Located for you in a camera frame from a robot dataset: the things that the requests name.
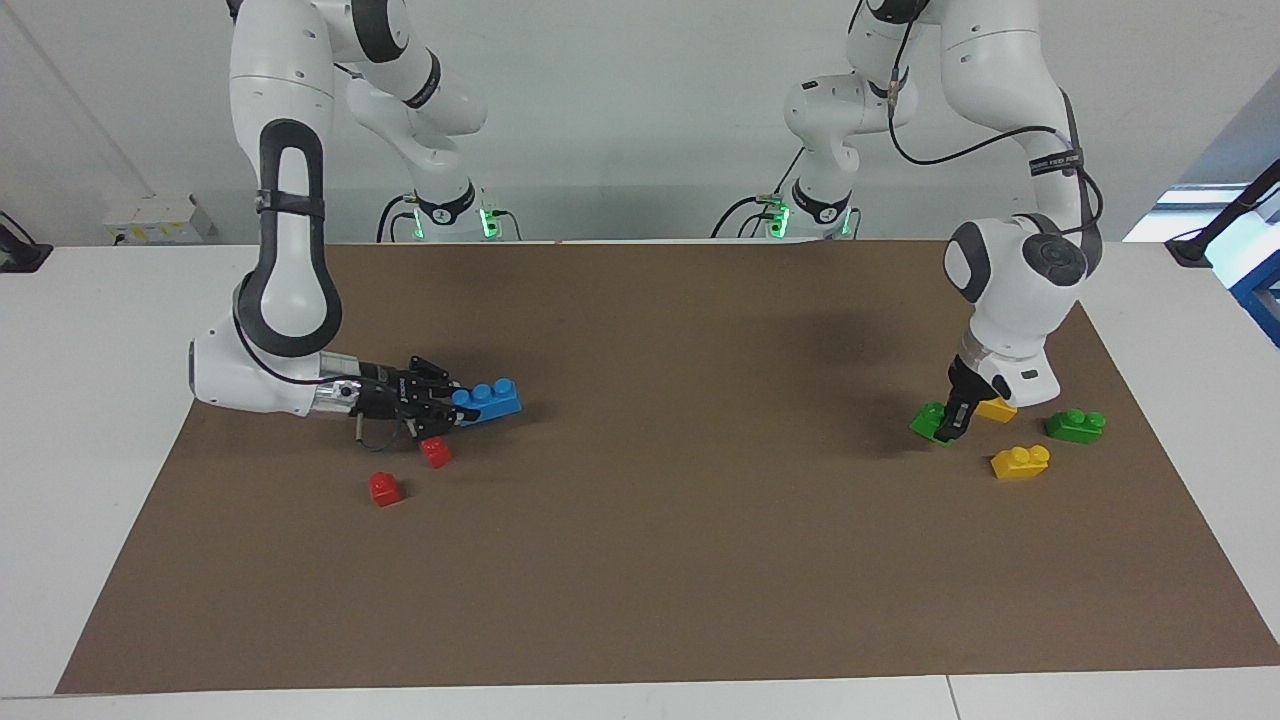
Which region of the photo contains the black base cable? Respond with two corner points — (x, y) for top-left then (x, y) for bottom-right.
(377, 195), (416, 243)
(712, 150), (806, 239)

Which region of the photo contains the black table clamp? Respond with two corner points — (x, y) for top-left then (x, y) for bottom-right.
(0, 210), (53, 273)

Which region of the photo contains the blue metal frame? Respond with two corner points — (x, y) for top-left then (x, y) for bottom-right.
(1228, 215), (1280, 348)

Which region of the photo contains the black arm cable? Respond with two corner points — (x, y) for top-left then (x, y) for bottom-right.
(235, 300), (416, 451)
(885, 0), (1106, 251)

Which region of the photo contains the brown table mat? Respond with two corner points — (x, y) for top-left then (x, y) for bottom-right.
(55, 240), (1280, 694)

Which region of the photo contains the green two-stud toy block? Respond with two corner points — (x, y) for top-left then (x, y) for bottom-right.
(909, 401), (956, 446)
(1044, 408), (1107, 444)

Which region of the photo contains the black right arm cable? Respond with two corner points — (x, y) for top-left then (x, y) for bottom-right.
(235, 300), (416, 451)

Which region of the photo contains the white power strip box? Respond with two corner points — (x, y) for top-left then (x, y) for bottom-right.
(103, 195), (216, 245)

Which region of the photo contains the black left base cable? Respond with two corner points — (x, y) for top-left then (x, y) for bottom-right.
(712, 150), (806, 239)

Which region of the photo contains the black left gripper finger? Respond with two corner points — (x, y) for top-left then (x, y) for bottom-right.
(933, 398), (979, 444)

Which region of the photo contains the black right base cable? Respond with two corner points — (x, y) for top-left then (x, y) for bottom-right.
(377, 195), (416, 243)

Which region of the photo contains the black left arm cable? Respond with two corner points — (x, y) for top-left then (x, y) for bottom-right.
(885, 0), (1106, 251)

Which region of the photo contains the blue three-stud toy block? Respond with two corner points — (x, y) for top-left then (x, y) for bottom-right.
(452, 378), (523, 428)

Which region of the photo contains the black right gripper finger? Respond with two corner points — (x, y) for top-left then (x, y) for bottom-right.
(405, 400), (476, 439)
(408, 357), (471, 399)

